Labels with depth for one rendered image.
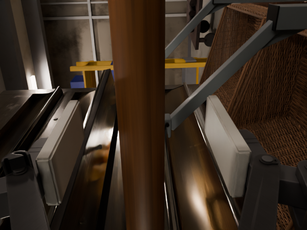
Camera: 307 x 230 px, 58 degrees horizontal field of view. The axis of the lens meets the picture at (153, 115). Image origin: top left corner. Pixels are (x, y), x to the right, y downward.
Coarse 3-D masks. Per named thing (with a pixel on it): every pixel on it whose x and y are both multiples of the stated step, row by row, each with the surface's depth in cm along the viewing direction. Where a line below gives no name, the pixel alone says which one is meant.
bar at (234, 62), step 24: (216, 0) 92; (240, 0) 92; (264, 0) 93; (288, 0) 93; (192, 24) 96; (264, 24) 52; (288, 24) 49; (168, 48) 100; (240, 48) 53; (216, 72) 55; (192, 96) 57; (168, 120) 58; (168, 144) 52; (168, 168) 45; (168, 192) 40; (168, 216) 36
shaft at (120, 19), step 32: (128, 0) 13; (160, 0) 14; (128, 32) 14; (160, 32) 14; (128, 64) 15; (160, 64) 15; (128, 96) 15; (160, 96) 16; (128, 128) 16; (160, 128) 17; (128, 160) 18; (160, 160) 18; (128, 192) 19; (160, 192) 19; (128, 224) 21; (160, 224) 21
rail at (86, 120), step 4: (104, 72) 162; (100, 80) 150; (100, 84) 144; (96, 88) 140; (96, 92) 135; (96, 96) 130; (92, 100) 126; (92, 104) 123; (92, 108) 119; (88, 112) 116; (88, 116) 112; (84, 120) 109; (84, 124) 107; (84, 128) 103; (52, 208) 69; (56, 208) 69; (48, 212) 68; (52, 212) 67; (48, 216) 66; (52, 216) 66; (48, 220) 65; (52, 220) 65
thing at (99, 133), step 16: (112, 80) 165; (112, 96) 156; (96, 112) 115; (112, 112) 147; (96, 128) 110; (112, 128) 139; (96, 144) 105; (80, 160) 85; (96, 160) 101; (80, 176) 82; (96, 176) 97; (80, 192) 79; (96, 192) 94; (64, 208) 68; (80, 208) 77; (96, 208) 91; (64, 224) 65; (80, 224) 75
